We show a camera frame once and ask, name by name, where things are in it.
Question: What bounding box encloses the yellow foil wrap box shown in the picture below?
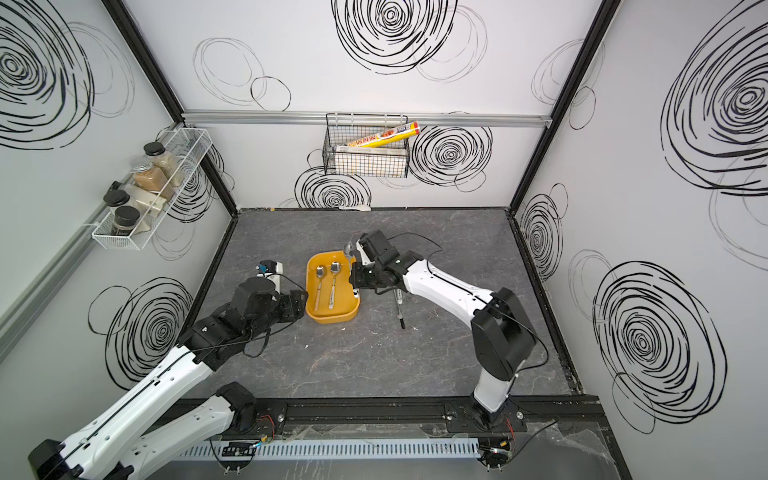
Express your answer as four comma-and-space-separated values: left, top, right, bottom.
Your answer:
346, 122, 421, 148

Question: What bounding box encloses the black wire wall basket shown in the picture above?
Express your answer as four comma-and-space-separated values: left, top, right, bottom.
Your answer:
322, 112, 410, 178

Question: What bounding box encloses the silver spoon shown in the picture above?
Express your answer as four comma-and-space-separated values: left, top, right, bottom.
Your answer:
328, 261, 341, 310
314, 265, 326, 313

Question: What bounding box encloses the patterned handle spoon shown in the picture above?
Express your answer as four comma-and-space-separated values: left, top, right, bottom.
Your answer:
343, 242, 357, 264

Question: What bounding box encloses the spice jar black lid far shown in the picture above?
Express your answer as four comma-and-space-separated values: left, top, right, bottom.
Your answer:
143, 141, 180, 186

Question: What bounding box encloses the brown spice jar clear lid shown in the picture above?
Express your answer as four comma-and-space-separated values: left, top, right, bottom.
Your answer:
130, 157, 174, 199

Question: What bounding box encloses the white slotted cable duct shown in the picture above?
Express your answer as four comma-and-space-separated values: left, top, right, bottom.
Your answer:
177, 438, 480, 462

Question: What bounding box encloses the dark spice jar black lid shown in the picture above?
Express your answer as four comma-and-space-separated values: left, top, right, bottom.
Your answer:
103, 189, 139, 214

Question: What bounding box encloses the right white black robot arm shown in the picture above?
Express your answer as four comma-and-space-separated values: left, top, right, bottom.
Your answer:
343, 230, 540, 417

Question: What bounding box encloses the black handle spoon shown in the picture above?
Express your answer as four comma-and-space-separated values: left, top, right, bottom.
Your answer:
394, 289, 406, 330

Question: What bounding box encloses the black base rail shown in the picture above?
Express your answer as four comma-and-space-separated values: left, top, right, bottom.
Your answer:
228, 395, 605, 435

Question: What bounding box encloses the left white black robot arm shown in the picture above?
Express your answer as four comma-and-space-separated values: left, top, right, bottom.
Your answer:
28, 273, 309, 479

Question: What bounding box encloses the clear acrylic wall shelf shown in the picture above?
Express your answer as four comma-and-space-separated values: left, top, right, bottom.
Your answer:
91, 128, 217, 258

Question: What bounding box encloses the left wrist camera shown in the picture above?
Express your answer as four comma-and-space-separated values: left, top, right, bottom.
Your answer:
256, 260, 283, 292

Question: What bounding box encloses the yellow plastic storage box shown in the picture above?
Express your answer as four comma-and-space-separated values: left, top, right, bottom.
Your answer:
306, 250, 360, 325

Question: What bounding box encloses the front spice jar black lid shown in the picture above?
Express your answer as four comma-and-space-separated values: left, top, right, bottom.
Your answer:
111, 205, 142, 236

